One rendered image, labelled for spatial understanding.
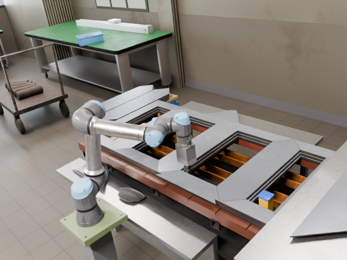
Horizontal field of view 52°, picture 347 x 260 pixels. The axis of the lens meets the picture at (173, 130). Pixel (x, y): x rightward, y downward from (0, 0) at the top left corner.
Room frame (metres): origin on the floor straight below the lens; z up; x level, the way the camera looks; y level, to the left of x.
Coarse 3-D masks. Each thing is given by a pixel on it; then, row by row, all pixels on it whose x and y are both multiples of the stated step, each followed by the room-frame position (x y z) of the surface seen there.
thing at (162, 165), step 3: (159, 162) 1.83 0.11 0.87; (162, 162) 1.82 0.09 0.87; (159, 165) 1.80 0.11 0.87; (162, 165) 1.80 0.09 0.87; (165, 165) 1.79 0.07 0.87; (168, 165) 1.79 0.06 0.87; (159, 168) 1.77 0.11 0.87; (162, 168) 1.76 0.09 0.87; (165, 168) 1.76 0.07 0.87; (168, 168) 1.75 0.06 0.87; (171, 168) 1.75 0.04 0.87; (174, 168) 1.75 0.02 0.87
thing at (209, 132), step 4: (204, 132) 2.14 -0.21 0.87; (208, 132) 2.13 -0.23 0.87; (212, 132) 2.12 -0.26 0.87; (216, 132) 2.11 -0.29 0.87; (220, 132) 2.11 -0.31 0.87; (212, 136) 2.07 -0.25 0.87; (216, 136) 2.06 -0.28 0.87; (220, 136) 2.05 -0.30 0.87; (224, 136) 2.05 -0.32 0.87; (228, 136) 2.04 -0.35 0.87
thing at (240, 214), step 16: (160, 112) 2.64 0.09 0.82; (208, 128) 2.27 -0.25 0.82; (144, 144) 2.12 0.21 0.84; (224, 144) 1.99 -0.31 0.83; (128, 160) 1.94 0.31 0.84; (288, 160) 1.68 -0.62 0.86; (320, 160) 1.68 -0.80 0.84; (192, 176) 1.64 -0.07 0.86; (272, 176) 1.57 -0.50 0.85; (256, 192) 1.46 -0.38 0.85; (224, 208) 1.38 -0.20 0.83; (256, 224) 1.25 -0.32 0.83
